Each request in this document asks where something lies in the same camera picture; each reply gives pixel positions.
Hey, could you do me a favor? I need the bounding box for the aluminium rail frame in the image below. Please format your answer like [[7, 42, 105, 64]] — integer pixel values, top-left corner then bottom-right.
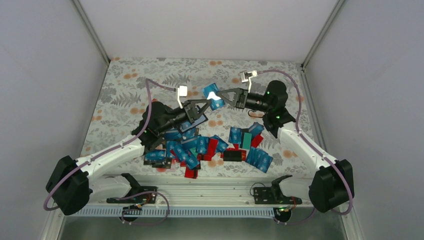
[[54, 167, 353, 208]]

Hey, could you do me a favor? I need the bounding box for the blue VIP card lower left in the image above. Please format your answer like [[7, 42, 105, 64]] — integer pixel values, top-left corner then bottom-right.
[[145, 149, 166, 162]]

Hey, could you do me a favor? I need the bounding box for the blue VIP card stack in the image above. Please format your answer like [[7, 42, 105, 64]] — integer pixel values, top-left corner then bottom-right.
[[245, 147, 274, 173]]

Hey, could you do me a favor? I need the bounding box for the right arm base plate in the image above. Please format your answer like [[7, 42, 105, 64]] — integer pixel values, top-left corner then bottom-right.
[[252, 186, 303, 205]]

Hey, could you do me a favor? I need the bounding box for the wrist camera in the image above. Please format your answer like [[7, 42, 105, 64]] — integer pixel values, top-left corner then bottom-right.
[[176, 85, 188, 109], [239, 70, 258, 93]]

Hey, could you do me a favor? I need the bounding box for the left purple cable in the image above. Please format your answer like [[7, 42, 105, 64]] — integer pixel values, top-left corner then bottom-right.
[[43, 78, 178, 212]]

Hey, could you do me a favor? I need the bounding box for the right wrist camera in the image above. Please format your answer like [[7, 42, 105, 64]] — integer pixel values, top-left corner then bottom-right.
[[239, 70, 258, 93]]

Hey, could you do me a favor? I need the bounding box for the blue VIP diamond card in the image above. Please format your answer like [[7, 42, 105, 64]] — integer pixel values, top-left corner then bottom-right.
[[202, 83, 225, 111]]

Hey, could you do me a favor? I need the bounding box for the black card on red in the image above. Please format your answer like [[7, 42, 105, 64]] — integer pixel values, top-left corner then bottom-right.
[[222, 150, 243, 162]]

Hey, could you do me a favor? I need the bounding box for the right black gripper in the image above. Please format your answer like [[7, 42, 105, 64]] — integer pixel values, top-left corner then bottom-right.
[[216, 88, 271, 113]]

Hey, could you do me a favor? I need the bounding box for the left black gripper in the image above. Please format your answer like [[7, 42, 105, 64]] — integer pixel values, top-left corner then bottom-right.
[[156, 99, 211, 134]]

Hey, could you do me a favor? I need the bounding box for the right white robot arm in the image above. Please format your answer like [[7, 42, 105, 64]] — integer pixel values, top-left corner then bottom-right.
[[216, 80, 355, 215]]

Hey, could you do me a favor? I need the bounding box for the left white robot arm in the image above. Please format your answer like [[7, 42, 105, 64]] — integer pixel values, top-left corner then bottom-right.
[[43, 99, 212, 216]]

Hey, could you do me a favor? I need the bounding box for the floral table mat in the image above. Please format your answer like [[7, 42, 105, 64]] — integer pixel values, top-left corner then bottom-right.
[[75, 56, 324, 180]]

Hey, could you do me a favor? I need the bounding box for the blue card beside teal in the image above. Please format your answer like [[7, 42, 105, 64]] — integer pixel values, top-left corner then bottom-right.
[[228, 126, 242, 145]]

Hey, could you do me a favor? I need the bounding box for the blue card near teal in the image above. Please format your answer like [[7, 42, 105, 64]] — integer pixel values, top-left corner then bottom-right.
[[248, 122, 265, 137]]

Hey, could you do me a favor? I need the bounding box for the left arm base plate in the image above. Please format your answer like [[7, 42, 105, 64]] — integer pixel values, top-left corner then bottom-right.
[[106, 186, 158, 204]]

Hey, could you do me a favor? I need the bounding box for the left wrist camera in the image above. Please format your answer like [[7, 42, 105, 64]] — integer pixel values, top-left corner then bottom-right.
[[176, 85, 188, 109]]

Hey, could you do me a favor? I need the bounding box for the grey perforated cable duct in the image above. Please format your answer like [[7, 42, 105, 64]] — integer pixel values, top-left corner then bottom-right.
[[64, 206, 277, 219]]

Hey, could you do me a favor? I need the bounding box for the red card bottom centre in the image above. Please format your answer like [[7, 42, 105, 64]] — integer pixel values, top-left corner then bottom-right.
[[184, 167, 199, 179]]

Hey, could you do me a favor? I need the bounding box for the black leather card holder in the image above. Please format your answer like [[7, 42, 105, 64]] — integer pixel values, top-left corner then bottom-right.
[[179, 116, 208, 134]]

